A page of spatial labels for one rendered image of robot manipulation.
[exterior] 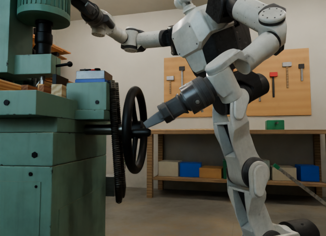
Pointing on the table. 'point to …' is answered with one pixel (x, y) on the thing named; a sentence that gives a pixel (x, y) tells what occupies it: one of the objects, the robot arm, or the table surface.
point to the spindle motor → (44, 8)
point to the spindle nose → (43, 36)
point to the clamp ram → (59, 79)
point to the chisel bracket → (36, 66)
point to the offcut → (58, 90)
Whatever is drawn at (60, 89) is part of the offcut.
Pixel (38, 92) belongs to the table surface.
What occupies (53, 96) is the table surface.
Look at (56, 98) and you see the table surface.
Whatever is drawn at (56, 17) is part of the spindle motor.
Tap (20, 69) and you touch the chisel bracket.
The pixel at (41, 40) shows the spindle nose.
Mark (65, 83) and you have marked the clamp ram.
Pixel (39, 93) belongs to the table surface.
